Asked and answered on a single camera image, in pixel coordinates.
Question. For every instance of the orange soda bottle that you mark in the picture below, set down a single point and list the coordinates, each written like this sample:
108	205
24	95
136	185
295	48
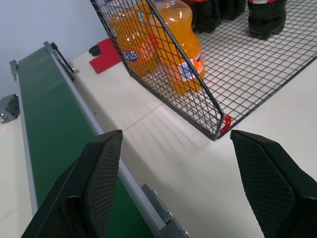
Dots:
184	52
131	42

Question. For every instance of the grey metal bracket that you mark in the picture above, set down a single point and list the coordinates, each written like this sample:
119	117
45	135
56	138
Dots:
10	107

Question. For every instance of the red plastic object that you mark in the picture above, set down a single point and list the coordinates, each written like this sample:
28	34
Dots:
226	124

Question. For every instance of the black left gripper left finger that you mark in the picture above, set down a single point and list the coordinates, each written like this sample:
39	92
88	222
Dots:
99	183

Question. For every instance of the green conveyor belt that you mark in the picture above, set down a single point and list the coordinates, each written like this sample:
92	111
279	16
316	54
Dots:
52	104

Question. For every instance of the dark cola bottle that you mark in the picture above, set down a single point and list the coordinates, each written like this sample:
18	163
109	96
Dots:
266	17
205	15
234	8

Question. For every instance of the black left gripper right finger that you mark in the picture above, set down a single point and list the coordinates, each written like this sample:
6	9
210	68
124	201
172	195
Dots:
267	183

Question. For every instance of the red flat block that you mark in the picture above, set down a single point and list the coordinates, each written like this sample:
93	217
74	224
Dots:
106	55

